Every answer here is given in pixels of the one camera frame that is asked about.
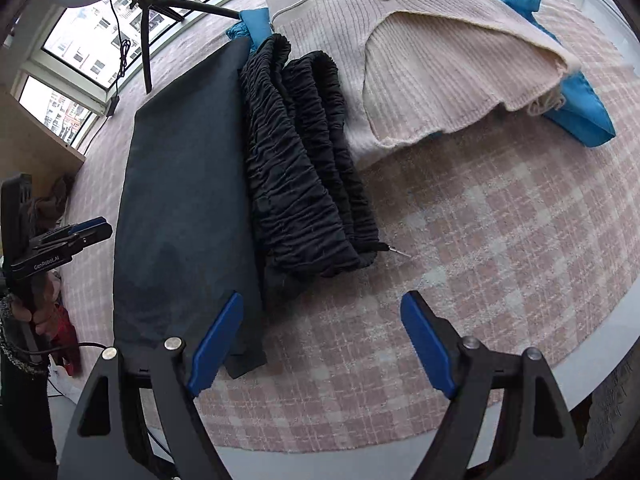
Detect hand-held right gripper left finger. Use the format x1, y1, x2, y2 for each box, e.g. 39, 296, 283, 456
64, 291, 245, 480

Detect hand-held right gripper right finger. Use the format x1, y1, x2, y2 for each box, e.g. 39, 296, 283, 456
400, 290, 586, 480

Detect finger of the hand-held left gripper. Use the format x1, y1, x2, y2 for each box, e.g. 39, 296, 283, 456
35, 225, 114, 257
31, 216, 108, 242

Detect dark grey elastic-waist pants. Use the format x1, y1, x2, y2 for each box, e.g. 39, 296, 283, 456
112, 34, 390, 380

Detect person's left hand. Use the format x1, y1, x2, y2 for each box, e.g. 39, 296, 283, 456
12, 269, 65, 337

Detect wooden cabinet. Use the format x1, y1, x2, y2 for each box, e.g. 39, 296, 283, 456
0, 87, 87, 181

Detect pink plaid tablecloth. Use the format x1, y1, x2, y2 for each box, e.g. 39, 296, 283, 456
52, 0, 640, 453

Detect red garment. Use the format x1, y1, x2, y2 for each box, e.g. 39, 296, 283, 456
47, 305, 81, 376

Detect beige ribbed knit cardigan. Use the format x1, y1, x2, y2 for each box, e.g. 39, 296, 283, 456
260, 0, 582, 157

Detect blue garment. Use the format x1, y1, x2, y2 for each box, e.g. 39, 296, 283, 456
225, 0, 617, 150

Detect black ring light cable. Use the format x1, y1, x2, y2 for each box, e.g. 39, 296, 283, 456
111, 2, 133, 103

